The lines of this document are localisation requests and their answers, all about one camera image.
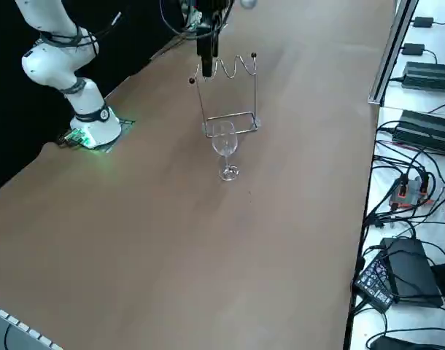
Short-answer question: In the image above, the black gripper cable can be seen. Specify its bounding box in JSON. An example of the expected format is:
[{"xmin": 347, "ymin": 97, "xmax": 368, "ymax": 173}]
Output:
[{"xmin": 159, "ymin": 0, "xmax": 231, "ymax": 42}]

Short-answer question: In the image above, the wire goblet rack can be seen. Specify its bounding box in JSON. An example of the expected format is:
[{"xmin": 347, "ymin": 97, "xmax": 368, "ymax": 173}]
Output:
[{"xmin": 187, "ymin": 52, "xmax": 263, "ymax": 139}]

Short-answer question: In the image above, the grey keyboard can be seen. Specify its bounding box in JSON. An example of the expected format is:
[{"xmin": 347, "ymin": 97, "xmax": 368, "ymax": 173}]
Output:
[{"xmin": 0, "ymin": 301, "xmax": 65, "ymax": 350}]

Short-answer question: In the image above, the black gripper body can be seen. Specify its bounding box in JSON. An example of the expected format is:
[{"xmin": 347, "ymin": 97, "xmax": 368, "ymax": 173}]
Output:
[{"xmin": 196, "ymin": 0, "xmax": 231, "ymax": 37}]

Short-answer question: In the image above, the black box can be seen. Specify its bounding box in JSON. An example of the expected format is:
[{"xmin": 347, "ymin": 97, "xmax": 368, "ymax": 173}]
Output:
[{"xmin": 380, "ymin": 236, "xmax": 445, "ymax": 310}]

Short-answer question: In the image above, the flat black device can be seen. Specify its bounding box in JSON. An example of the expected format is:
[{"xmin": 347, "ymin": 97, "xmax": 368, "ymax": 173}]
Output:
[{"xmin": 368, "ymin": 334, "xmax": 445, "ymax": 350}]

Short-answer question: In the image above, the aluminium frame post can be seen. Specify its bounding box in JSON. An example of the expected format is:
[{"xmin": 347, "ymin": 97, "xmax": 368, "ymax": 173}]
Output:
[{"xmin": 367, "ymin": 0, "xmax": 420, "ymax": 106}]

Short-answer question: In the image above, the black cable with white tag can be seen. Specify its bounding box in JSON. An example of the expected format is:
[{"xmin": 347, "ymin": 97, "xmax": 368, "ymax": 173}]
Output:
[{"xmin": 87, "ymin": 12, "xmax": 122, "ymax": 39}]

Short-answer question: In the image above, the grey and orange device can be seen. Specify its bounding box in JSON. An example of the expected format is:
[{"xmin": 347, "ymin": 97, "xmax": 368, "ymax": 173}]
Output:
[{"xmin": 387, "ymin": 174, "xmax": 438, "ymax": 211}]

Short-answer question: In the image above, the large ribbed black power supply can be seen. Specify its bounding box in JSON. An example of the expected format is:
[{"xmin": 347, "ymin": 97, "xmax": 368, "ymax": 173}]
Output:
[
  {"xmin": 402, "ymin": 61, "xmax": 445, "ymax": 95},
  {"xmin": 391, "ymin": 108, "xmax": 445, "ymax": 158}
]

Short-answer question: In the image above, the black adapter with labels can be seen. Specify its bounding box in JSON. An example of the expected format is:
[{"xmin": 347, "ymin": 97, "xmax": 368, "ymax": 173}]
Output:
[{"xmin": 352, "ymin": 251, "xmax": 395, "ymax": 314}]

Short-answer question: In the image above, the black backdrop curtain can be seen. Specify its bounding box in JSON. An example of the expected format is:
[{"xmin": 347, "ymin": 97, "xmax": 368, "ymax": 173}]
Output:
[{"xmin": 0, "ymin": 0, "xmax": 200, "ymax": 200}]

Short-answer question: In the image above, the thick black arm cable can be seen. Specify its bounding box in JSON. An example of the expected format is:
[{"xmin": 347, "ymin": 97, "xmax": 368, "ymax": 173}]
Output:
[{"xmin": 39, "ymin": 31, "xmax": 99, "ymax": 48}]

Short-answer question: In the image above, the clear glass goblet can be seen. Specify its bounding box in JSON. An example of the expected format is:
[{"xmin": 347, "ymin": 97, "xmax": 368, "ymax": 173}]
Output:
[{"xmin": 211, "ymin": 120, "xmax": 241, "ymax": 182}]

